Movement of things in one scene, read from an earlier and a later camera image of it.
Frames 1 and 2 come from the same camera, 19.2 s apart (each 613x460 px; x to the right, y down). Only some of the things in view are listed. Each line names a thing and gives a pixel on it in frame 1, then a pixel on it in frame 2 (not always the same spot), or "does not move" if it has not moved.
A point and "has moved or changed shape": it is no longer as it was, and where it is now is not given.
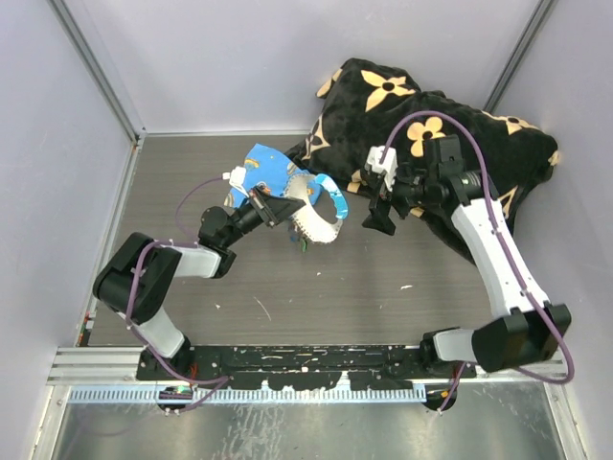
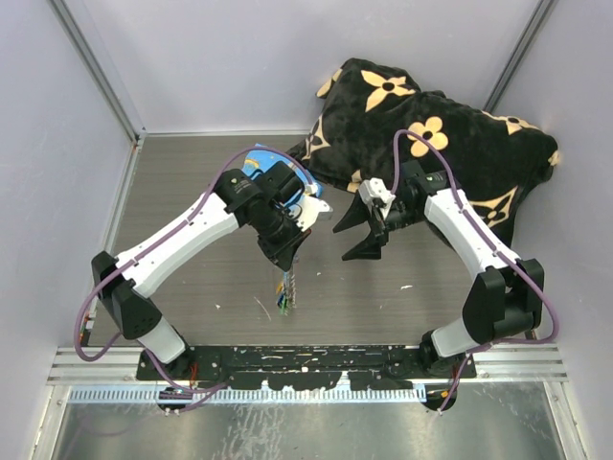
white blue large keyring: x=306 y=188 to x=290 y=285
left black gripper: x=275 y=209 to x=283 y=254
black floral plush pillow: x=370 y=110 does not move
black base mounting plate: x=304 y=367 does not move
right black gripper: x=379 y=207 to x=358 y=213
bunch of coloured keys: x=298 y=236 has moved or changed shape
